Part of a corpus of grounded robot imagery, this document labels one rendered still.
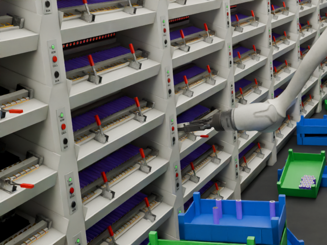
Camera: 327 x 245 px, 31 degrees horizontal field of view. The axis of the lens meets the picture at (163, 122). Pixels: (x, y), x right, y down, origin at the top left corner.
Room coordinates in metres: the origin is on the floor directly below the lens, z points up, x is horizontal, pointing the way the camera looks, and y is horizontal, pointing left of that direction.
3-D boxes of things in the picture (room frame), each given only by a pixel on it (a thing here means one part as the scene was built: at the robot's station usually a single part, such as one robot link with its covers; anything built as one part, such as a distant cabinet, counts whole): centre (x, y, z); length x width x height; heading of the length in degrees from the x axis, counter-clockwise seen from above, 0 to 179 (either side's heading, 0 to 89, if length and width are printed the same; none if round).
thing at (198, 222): (1.71, -0.19, 0.44); 0.30 x 0.20 x 0.08; 71
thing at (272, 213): (1.74, -0.32, 0.44); 0.02 x 0.02 x 0.06
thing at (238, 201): (1.77, -0.22, 0.44); 0.02 x 0.02 x 0.06
